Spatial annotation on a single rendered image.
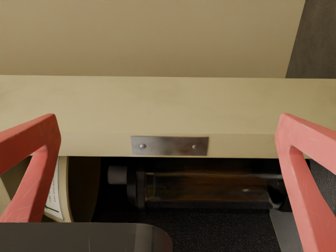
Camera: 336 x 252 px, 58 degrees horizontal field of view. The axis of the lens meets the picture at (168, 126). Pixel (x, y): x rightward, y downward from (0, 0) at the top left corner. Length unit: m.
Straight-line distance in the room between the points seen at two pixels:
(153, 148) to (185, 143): 0.03
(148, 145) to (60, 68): 0.51
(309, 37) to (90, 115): 0.46
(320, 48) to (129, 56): 0.39
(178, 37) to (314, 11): 0.27
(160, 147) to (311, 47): 0.42
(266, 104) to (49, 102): 0.22
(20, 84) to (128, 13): 0.35
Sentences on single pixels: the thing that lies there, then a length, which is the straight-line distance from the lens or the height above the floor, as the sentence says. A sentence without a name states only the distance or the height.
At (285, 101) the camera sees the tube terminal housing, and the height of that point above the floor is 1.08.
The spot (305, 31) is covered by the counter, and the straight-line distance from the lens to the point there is 0.66.
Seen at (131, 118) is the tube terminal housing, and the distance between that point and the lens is 0.29.
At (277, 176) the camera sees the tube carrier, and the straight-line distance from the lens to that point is 0.42.
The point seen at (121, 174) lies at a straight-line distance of 0.43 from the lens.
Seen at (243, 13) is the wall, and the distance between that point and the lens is 0.69.
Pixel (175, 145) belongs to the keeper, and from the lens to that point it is 0.28.
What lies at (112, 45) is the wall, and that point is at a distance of 0.70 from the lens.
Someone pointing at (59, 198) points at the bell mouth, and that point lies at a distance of 0.39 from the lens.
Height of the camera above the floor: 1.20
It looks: level
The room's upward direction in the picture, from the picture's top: 89 degrees counter-clockwise
